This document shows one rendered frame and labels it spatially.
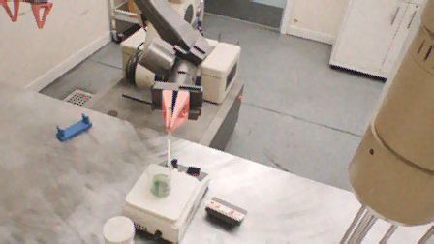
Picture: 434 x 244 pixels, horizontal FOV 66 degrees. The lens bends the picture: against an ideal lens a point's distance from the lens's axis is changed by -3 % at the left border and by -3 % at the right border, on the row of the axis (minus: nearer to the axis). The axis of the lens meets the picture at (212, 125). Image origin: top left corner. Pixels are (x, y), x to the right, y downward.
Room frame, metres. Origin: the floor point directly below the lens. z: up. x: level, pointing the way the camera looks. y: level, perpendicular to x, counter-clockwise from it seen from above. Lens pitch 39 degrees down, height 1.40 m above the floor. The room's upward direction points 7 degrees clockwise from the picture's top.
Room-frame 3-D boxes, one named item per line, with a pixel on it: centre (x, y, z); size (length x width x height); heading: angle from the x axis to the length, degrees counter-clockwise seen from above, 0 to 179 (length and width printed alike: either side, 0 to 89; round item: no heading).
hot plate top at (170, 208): (0.46, 0.09, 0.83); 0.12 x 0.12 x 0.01; 74
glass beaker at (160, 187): (0.46, 0.10, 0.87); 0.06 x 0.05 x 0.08; 116
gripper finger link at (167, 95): (0.51, 0.07, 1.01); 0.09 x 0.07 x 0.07; 0
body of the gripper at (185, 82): (0.58, 0.08, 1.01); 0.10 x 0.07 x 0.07; 90
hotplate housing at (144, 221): (0.49, 0.08, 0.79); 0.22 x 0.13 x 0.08; 164
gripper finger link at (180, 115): (0.51, 0.09, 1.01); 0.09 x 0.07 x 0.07; 0
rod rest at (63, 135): (0.71, 0.39, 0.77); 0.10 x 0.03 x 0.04; 145
